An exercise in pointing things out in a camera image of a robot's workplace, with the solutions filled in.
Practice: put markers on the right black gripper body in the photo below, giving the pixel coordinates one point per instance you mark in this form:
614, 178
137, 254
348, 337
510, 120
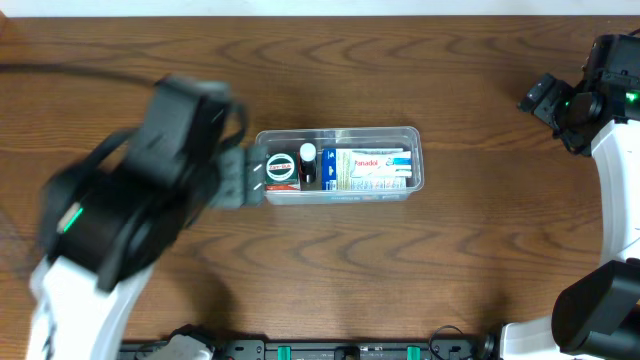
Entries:
545, 98

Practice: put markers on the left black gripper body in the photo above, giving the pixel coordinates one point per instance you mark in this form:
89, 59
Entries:
220, 176

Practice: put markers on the red Panadol box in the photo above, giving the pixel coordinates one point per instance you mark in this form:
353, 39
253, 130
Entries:
283, 187

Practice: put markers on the green round-label box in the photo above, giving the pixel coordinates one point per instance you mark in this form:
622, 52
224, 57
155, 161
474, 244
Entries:
282, 169

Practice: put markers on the small dark dropper bottle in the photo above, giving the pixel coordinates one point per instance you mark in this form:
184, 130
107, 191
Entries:
308, 162

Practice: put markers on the blue children patches box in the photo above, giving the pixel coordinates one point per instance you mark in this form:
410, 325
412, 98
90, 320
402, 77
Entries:
336, 171

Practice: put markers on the white blue Panadol box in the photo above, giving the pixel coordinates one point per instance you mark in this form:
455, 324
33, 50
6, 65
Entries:
398, 164

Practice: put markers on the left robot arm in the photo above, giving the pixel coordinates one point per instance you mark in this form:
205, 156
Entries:
108, 218

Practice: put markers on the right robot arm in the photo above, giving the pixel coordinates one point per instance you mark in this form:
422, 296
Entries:
597, 317

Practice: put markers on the clear plastic container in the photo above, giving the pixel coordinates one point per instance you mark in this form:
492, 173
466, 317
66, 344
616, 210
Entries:
405, 137

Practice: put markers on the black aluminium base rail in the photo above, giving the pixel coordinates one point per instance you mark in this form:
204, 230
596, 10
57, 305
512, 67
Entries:
440, 348

